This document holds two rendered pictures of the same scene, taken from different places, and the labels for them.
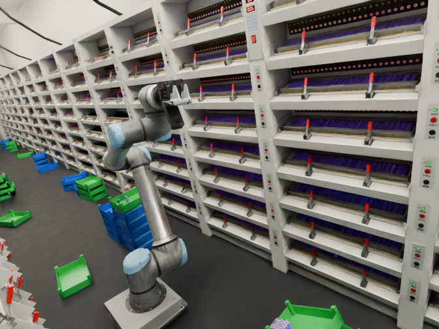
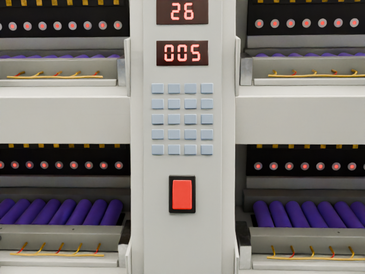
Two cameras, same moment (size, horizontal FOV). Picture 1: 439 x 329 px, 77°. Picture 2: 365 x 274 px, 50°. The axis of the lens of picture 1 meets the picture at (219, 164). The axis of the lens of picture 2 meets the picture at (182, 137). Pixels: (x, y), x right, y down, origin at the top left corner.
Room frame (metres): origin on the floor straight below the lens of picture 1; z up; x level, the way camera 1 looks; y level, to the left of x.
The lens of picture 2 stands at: (1.14, -0.01, 1.43)
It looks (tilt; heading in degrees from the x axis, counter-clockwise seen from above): 2 degrees down; 315
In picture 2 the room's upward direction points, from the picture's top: straight up
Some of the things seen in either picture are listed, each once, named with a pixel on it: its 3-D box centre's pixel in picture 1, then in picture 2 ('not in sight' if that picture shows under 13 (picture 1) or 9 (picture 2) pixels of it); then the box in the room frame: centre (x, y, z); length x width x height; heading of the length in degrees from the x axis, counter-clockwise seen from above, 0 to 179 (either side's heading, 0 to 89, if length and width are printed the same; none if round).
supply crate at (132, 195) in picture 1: (132, 196); not in sight; (1.93, 0.70, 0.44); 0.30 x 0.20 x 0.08; 132
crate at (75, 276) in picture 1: (73, 275); not in sight; (1.64, 1.18, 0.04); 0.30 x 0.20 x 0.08; 31
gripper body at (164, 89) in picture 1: (168, 93); not in sight; (0.97, 0.13, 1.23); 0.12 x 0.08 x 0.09; 28
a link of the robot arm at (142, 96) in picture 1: (153, 97); not in sight; (1.11, 0.21, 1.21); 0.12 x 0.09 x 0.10; 28
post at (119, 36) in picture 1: (144, 126); not in sight; (2.49, 0.61, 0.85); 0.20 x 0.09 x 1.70; 132
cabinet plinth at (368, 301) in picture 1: (247, 238); not in sight; (1.72, -0.11, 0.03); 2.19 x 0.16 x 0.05; 42
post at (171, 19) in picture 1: (195, 131); not in sight; (1.97, 0.14, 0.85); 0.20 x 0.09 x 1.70; 132
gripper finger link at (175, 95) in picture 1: (176, 95); not in sight; (0.87, 0.09, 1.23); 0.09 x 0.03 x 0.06; 28
